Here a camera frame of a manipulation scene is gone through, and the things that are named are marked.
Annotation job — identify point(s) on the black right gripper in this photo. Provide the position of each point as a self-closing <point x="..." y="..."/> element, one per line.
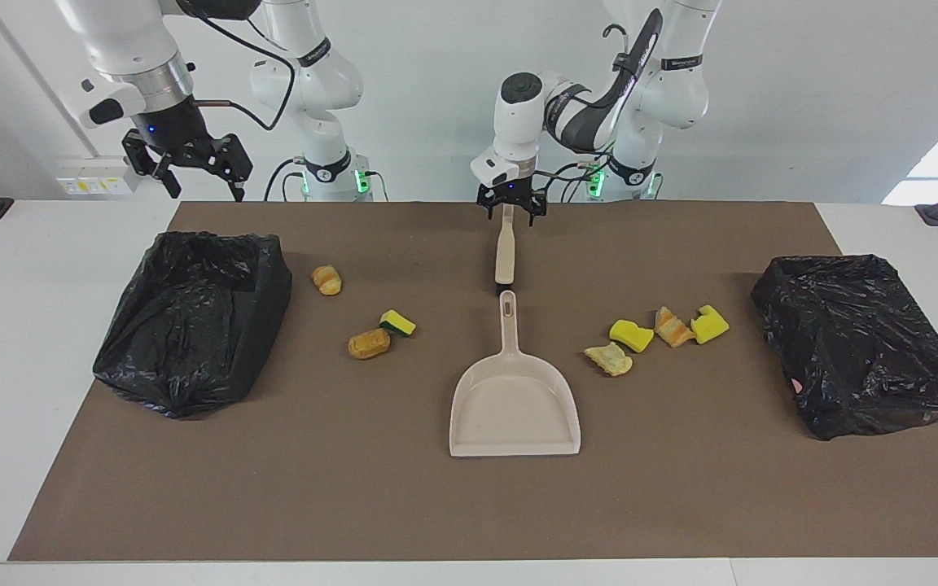
<point x="176" y="130"/>

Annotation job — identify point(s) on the small orange striped croissant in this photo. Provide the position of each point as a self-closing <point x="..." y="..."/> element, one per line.
<point x="326" y="280"/>

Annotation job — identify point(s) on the beige plastic dustpan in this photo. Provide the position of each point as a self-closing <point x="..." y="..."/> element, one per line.
<point x="514" y="407"/>

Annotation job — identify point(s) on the black bag over pink bin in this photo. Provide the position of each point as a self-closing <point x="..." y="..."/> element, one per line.
<point x="860" y="342"/>

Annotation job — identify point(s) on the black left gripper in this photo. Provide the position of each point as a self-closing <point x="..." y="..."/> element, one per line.
<point x="510" y="194"/>

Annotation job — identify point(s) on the orange striped bread chunk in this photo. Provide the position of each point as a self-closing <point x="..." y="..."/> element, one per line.
<point x="672" y="327"/>

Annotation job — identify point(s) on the pale ridged croissant piece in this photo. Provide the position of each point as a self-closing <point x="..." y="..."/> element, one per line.
<point x="609" y="360"/>

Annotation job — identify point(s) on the brown table mat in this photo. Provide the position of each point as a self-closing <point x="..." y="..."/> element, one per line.
<point x="469" y="505"/>

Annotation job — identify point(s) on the yellow sponge with green backing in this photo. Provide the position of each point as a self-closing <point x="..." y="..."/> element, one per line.
<point x="398" y="324"/>
<point x="630" y="335"/>

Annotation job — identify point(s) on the white wall conduit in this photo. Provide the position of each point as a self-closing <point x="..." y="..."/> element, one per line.
<point x="41" y="81"/>

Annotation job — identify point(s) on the white wall socket box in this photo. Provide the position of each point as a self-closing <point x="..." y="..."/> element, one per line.
<point x="86" y="183"/>

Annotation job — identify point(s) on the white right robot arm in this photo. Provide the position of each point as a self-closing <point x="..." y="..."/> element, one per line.
<point x="306" y="81"/>

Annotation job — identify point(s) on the black bag lined bin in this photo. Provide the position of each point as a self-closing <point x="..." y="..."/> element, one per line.
<point x="192" y="325"/>

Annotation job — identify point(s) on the beige brush with black bristles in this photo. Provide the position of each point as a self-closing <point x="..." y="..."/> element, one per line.
<point x="505" y="252"/>

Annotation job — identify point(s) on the notched yellow sponge piece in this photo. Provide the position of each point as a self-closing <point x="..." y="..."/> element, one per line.
<point x="711" y="325"/>

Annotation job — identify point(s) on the brown bread roll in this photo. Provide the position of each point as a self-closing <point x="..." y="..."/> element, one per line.
<point x="369" y="344"/>

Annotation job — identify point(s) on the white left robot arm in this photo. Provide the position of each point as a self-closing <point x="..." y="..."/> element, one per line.
<point x="664" y="89"/>

